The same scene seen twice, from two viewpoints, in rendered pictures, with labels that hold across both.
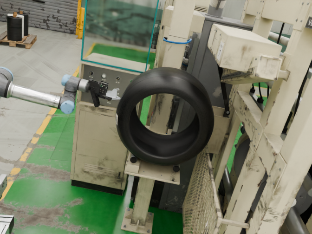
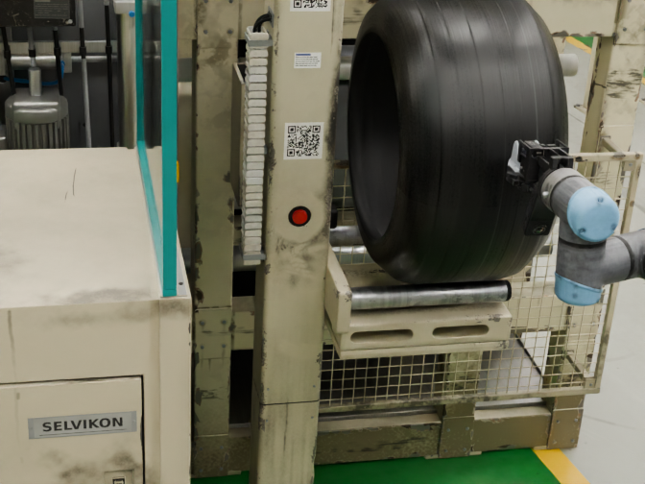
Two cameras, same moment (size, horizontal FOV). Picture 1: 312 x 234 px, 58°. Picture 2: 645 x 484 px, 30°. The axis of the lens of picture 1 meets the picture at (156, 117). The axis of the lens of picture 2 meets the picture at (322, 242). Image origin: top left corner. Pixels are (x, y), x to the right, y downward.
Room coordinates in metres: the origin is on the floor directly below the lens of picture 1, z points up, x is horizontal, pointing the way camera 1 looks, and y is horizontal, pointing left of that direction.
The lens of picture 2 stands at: (2.41, 2.13, 2.07)
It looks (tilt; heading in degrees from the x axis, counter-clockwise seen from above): 26 degrees down; 257
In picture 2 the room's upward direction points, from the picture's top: 3 degrees clockwise
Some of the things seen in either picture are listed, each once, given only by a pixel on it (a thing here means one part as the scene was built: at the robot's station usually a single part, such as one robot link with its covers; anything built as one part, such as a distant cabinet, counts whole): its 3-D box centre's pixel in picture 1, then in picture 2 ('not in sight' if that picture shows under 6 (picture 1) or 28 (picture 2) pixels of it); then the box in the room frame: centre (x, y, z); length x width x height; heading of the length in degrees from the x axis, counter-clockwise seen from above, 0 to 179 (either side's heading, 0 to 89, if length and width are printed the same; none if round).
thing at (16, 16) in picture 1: (17, 27); not in sight; (7.48, 4.05, 0.38); 1.20 x 0.80 x 0.76; 18
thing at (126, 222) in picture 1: (138, 219); not in sight; (1.98, -0.03, 0.02); 0.27 x 0.27 x 0.04; 0
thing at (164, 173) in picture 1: (154, 163); (402, 304); (1.73, -0.05, 0.80); 0.37 x 0.36 x 0.02; 90
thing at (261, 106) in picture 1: (258, 106); not in sight; (1.93, -0.69, 1.30); 0.83 x 0.13 x 0.08; 0
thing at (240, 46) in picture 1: (237, 46); not in sight; (1.60, -0.35, 1.71); 0.61 x 0.25 x 0.15; 0
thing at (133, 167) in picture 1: (135, 154); (421, 322); (1.73, 0.09, 0.84); 0.36 x 0.09 x 0.06; 0
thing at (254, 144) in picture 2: not in sight; (255, 149); (2.07, 0.00, 1.19); 0.05 x 0.04 x 0.48; 90
